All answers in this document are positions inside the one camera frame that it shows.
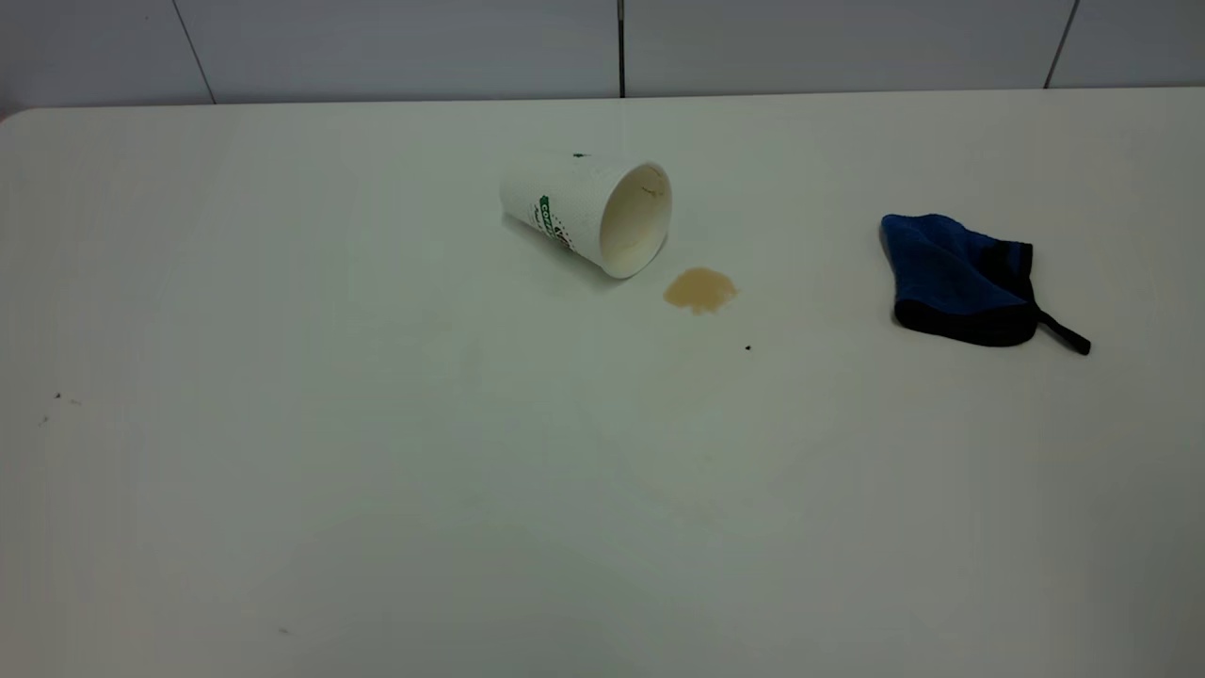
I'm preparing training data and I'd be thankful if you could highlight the white paper coffee cup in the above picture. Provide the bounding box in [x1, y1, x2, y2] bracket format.
[498, 155, 673, 281]

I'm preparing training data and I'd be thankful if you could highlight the blue black-edged cleaning cloth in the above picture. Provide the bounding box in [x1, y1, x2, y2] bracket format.
[880, 213, 1092, 356]

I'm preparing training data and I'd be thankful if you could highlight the brown coffee spill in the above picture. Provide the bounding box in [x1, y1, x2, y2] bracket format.
[663, 267, 739, 315]

